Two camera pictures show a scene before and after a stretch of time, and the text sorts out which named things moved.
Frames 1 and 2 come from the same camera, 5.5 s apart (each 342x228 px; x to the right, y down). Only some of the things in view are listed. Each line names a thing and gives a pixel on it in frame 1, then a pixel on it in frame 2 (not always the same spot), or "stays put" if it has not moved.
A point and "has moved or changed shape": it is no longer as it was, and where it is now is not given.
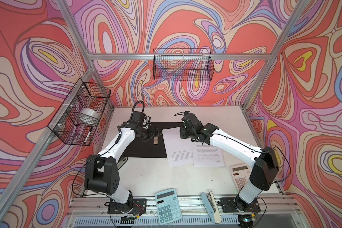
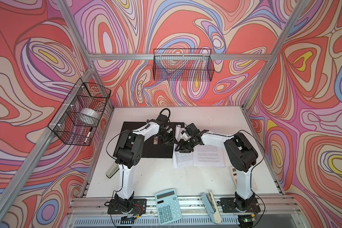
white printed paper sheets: x=207 y=156 stays put
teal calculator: x=167 y=206 stays put
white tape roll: x=90 y=111 stays put
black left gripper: x=151 y=134 → x=171 y=139
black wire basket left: x=76 y=118 stays put
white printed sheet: x=179 y=151 has moved or changed shape
